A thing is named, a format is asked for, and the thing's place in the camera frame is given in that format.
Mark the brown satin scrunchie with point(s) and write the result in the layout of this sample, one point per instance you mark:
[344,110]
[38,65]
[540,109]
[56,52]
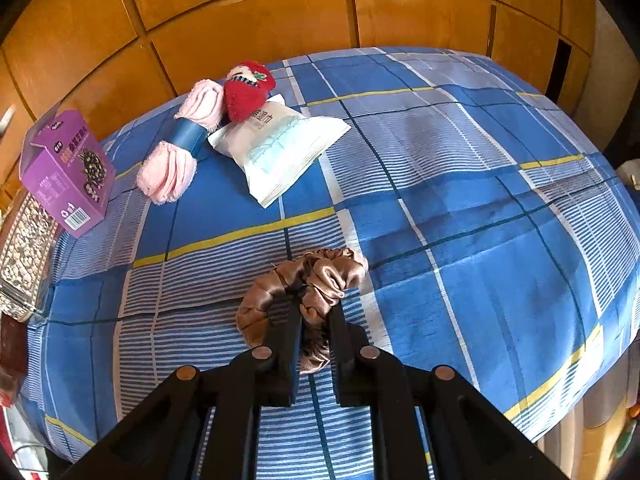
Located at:
[325,275]

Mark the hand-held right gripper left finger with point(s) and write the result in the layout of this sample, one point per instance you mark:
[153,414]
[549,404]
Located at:
[287,340]

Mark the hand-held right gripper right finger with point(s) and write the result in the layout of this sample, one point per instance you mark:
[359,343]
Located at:
[345,355]

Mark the white wet wipes pack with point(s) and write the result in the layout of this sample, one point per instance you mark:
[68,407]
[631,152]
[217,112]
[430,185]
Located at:
[280,150]

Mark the wooden wardrobe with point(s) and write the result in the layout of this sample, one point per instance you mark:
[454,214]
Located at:
[250,10]

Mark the purple cardboard box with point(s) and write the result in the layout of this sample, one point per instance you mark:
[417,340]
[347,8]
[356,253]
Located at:
[65,190]

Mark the red strawberry plush toy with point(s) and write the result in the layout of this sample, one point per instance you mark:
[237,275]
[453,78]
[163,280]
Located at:
[245,97]

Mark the ornate metallic tissue box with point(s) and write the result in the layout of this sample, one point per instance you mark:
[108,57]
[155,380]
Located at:
[25,250]

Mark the pink rolled fluffy towel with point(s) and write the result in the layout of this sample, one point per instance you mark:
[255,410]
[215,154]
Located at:
[170,170]

